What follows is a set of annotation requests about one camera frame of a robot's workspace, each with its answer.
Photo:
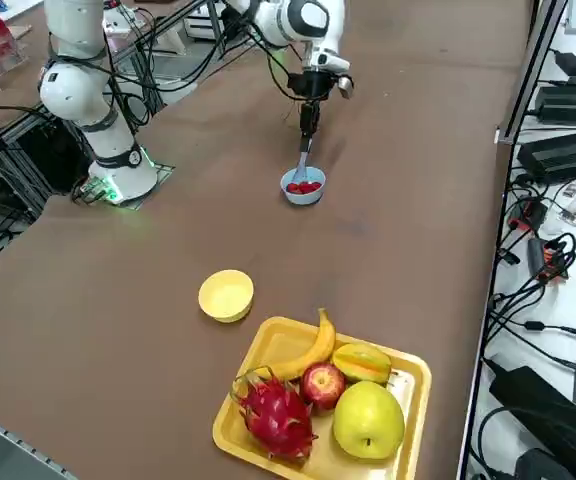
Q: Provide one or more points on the white box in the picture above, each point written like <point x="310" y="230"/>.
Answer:
<point x="203" y="25"/>

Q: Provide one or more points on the red apple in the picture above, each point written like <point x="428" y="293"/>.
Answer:
<point x="320" y="385"/>

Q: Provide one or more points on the aluminium camera post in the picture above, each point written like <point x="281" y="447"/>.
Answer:
<point x="530" y="75"/>

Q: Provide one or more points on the yellow plastic tray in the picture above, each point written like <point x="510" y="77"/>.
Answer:
<point x="278" y="345"/>

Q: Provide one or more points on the yellow-green starfruit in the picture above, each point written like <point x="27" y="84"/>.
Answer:
<point x="363" y="362"/>

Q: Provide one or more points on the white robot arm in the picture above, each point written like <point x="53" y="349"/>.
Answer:
<point x="73" y="90"/>

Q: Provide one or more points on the black metal rack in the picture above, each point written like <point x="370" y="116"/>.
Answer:
<point x="43" y="150"/>

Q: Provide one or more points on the pink dragon fruit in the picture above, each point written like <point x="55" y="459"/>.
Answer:
<point x="278" y="415"/>

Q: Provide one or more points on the light blue plastic spoon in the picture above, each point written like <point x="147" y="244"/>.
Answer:
<point x="299" y="175"/>

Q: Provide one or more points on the red black electronic module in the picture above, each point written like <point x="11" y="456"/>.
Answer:
<point x="528" y="215"/>

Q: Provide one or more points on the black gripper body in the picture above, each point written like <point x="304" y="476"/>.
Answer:
<point x="313" y="85"/>

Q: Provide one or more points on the yellow bowl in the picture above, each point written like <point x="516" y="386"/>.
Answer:
<point x="225" y="300"/>

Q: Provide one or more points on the aluminium rail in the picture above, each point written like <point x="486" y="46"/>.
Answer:
<point x="8" y="435"/>

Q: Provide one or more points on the large black power brick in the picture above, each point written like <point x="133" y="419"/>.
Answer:
<point x="543" y="410"/>

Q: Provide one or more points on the small black power adapter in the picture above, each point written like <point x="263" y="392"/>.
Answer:
<point x="570" y="62"/>

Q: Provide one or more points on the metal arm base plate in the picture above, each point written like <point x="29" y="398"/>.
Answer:
<point x="163" y="172"/>

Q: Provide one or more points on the blue bowl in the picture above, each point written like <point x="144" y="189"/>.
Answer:
<point x="303" y="199"/>

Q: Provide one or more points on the yellow banana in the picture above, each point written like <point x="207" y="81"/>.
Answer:
<point x="318" y="345"/>

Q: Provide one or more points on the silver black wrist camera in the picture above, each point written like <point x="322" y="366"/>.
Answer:
<point x="346" y="87"/>

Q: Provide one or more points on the long black power brick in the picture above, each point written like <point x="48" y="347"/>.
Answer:
<point x="573" y="102"/>

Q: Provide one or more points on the ribbed black power brick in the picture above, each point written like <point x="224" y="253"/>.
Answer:
<point x="563" y="155"/>

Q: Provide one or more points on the black orange adapter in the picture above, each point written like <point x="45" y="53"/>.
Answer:
<point x="538" y="255"/>

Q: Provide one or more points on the large yellow-green pear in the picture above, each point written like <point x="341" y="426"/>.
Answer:
<point x="368" y="415"/>

